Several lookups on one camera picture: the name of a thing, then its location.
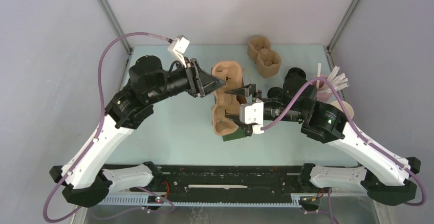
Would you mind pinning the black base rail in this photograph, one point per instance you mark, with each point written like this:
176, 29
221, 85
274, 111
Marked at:
251, 185

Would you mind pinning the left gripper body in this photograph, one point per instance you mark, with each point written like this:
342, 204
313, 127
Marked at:
191, 82

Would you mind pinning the single white straw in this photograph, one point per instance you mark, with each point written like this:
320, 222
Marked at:
319, 65

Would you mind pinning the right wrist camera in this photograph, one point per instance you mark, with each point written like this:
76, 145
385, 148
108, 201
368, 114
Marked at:
253, 113

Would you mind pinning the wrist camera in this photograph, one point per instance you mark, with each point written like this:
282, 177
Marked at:
177, 48
253, 113

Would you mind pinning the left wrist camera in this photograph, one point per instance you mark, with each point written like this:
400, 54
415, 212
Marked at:
177, 48

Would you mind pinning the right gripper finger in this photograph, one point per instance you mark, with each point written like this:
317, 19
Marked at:
244, 91
246, 128

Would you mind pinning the green paper bag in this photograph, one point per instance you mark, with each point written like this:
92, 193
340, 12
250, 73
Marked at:
238, 134

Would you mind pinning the stack of paper cups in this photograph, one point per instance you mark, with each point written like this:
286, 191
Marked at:
346, 105

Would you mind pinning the pink straw holder cup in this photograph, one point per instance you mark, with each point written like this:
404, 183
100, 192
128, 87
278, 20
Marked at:
321, 96

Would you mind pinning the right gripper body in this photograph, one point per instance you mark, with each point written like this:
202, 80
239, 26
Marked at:
276, 107

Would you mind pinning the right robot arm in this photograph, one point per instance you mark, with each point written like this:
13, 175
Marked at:
384, 176

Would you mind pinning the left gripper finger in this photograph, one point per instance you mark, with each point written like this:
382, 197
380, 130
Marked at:
210, 84
198, 73

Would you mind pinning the brown pulp cup carrier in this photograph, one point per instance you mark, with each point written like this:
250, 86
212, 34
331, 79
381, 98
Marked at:
232, 73

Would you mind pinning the stacked brown cup carriers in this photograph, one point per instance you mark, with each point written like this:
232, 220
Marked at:
266, 60

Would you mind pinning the bundle of white straws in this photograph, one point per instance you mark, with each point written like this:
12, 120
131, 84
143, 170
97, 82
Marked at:
338, 80

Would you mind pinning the stack of black lids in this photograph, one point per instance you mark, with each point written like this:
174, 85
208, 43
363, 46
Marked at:
295, 72

